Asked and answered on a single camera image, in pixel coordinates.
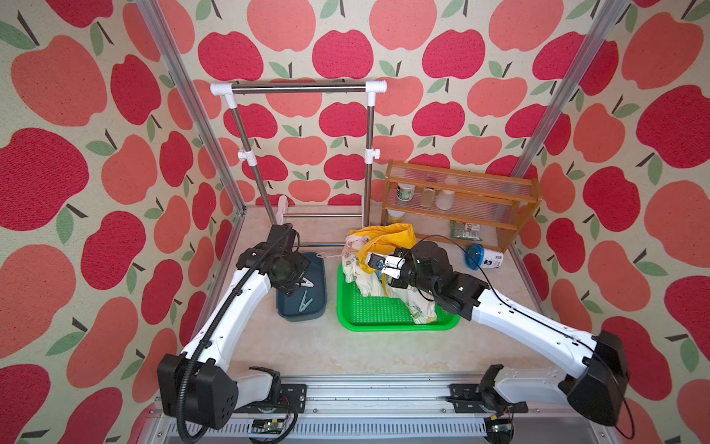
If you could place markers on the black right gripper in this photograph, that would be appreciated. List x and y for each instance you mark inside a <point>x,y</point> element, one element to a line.
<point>406,252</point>

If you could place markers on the pink wire hanger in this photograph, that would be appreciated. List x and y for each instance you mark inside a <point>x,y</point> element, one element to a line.
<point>333,255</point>

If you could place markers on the light blue clothespin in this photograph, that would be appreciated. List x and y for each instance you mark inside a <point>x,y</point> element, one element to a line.
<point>305,303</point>

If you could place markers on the aluminium frame post left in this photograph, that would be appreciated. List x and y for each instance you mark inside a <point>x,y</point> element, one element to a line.
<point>160,31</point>

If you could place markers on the white and steel clothes rack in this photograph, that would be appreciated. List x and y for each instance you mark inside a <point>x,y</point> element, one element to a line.
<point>372,89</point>

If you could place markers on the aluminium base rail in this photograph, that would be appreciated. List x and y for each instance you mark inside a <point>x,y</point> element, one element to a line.
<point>424,408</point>

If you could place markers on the white clothespin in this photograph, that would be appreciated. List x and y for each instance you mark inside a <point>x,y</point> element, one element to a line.
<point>306,283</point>

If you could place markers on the white cup with label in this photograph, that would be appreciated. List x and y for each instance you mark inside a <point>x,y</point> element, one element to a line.
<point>405,192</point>

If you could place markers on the small glass jar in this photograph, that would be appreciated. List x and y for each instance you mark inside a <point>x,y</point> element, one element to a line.
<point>427,197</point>

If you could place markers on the wooden shelf rack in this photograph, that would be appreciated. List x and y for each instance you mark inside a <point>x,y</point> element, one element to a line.
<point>501,205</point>

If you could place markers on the dark blue plastic tray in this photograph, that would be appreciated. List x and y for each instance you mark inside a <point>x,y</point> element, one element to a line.
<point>287,306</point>

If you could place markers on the blue lidded container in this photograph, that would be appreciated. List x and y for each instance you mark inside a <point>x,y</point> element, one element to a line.
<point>478,257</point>

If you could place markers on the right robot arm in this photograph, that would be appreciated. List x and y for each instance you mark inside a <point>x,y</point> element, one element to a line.
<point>590,372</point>

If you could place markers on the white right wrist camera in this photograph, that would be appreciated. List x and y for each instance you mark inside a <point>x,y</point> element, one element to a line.
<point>389,265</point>

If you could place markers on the green plastic basket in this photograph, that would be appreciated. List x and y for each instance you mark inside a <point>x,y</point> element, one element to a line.
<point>368,314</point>

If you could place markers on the yellow dinosaur kids jacket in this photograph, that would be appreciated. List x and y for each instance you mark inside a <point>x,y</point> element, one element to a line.
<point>385,240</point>

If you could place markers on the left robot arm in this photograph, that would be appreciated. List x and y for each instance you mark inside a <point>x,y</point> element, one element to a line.
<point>195,388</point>

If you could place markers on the white plastic bottle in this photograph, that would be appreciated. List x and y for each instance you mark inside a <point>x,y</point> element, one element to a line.
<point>445,199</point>

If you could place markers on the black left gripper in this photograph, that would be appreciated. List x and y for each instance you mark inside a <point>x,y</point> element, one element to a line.
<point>290,285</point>

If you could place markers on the green snack packet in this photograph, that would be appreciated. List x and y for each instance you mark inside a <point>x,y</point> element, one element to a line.
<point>465,231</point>

